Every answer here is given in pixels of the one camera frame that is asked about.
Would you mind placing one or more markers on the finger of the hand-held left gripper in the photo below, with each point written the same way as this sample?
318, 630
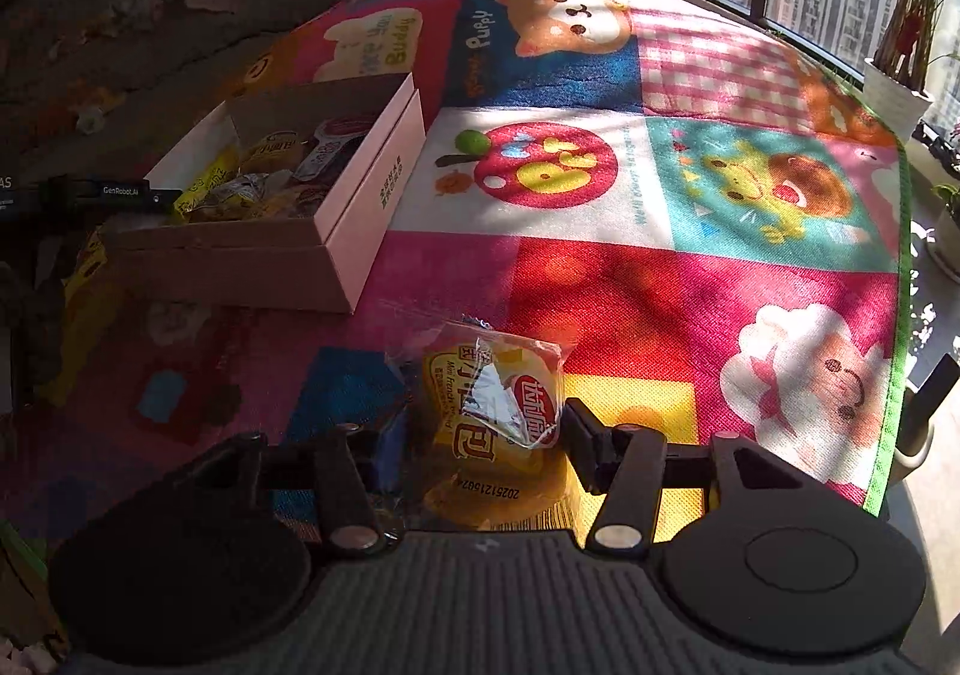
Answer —
165, 196

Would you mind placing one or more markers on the potted plant in white pot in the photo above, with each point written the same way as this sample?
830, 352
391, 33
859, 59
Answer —
896, 82

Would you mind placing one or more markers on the silver snack packet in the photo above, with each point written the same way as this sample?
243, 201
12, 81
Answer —
238, 189

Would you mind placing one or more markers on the printed cartoon play mat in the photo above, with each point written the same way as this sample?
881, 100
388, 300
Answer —
637, 255

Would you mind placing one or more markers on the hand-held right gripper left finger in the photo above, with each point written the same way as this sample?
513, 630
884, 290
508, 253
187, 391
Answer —
390, 446

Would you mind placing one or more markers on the pink cardboard box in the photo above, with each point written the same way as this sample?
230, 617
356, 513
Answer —
352, 195

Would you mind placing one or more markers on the orange plush toy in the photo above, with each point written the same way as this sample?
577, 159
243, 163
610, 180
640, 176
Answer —
91, 112

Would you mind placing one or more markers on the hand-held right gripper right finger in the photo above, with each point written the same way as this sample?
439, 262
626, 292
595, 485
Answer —
581, 435

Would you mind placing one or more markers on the grey sofa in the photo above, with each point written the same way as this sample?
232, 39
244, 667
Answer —
112, 30

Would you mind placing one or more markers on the yellow snack packet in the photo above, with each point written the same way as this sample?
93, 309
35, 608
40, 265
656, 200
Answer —
206, 181

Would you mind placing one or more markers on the red label jelly cup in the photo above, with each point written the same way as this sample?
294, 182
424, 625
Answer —
343, 126

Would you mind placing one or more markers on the white jelly cup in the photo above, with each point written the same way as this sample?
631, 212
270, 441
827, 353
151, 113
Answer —
324, 156

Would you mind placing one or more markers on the clear yellow mini bread packet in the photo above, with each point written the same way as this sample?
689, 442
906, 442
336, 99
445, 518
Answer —
274, 148
487, 412

